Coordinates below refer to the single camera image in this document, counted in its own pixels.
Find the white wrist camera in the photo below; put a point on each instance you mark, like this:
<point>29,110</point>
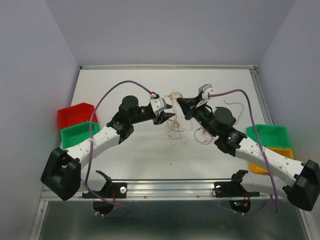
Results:
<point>158,104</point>
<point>205,90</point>

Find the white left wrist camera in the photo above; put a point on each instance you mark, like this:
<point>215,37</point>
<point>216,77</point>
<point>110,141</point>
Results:
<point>158,104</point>

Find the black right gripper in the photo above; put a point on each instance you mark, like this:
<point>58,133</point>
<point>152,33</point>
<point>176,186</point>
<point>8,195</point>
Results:
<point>187,105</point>

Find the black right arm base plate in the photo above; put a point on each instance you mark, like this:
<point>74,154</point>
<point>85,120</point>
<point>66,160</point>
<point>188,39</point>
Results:
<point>233,188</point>

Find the yellow plastic bin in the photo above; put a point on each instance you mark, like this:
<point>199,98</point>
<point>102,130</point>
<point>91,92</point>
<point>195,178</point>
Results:
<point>286,152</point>

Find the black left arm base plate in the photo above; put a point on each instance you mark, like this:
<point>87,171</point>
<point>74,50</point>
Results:
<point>105,187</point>

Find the green plastic bin left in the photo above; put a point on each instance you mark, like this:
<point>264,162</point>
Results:
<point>75,134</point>

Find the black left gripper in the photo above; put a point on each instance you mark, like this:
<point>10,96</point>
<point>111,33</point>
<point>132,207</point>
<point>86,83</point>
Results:
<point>160,118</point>

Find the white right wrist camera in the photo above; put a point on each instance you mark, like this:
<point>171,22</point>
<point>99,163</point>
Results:
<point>205,90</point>

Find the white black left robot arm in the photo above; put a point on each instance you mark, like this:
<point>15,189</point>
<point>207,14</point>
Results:
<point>63,170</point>

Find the red plastic bin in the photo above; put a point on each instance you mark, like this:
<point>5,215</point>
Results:
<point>73,115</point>

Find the green plastic bin right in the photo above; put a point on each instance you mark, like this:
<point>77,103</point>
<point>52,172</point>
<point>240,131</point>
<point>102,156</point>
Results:
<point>273,136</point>

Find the green plastic bin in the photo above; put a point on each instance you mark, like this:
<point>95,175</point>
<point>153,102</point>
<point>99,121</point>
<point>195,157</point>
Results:
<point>273,136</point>
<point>75,134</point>

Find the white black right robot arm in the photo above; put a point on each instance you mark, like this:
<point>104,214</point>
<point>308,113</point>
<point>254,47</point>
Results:
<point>294,180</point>

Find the aluminium table frame rail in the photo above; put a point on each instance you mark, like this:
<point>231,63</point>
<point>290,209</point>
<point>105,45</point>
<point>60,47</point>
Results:
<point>93,79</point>

